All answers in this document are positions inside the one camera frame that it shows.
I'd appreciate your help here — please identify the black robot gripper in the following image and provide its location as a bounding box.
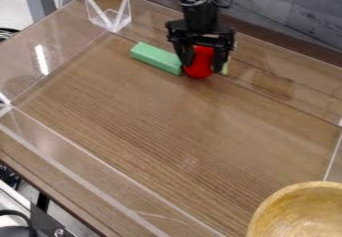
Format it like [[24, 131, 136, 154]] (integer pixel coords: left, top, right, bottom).
[[166, 0, 235, 73]]

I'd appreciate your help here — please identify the red round fruit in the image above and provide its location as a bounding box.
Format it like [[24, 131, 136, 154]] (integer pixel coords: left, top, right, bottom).
[[183, 46, 214, 79]]

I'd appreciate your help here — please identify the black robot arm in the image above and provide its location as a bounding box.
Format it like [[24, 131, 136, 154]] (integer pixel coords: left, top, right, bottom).
[[166, 0, 235, 79]]

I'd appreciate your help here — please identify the light green small toy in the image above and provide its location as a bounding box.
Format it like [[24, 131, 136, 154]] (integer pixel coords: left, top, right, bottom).
[[220, 56, 231, 76]]

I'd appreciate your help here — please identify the green rectangular block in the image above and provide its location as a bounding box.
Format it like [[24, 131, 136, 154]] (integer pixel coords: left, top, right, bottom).
[[130, 42, 182, 75]]

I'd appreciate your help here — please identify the wooden bowl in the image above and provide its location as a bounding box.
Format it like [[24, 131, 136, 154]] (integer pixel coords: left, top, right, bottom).
[[246, 181, 342, 237]]

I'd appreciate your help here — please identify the clear acrylic corner bracket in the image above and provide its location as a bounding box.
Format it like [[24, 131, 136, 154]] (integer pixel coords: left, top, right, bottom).
[[84, 0, 132, 33]]

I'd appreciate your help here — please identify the clear acrylic tray enclosure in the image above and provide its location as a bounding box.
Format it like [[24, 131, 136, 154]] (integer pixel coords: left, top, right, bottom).
[[0, 0, 342, 237]]

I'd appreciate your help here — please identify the black metal base plate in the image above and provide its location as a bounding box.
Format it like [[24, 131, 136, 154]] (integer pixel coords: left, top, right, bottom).
[[29, 205, 76, 237]]

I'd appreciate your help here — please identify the black cable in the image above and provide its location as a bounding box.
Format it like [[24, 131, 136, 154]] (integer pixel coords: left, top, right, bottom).
[[0, 209, 39, 237]]

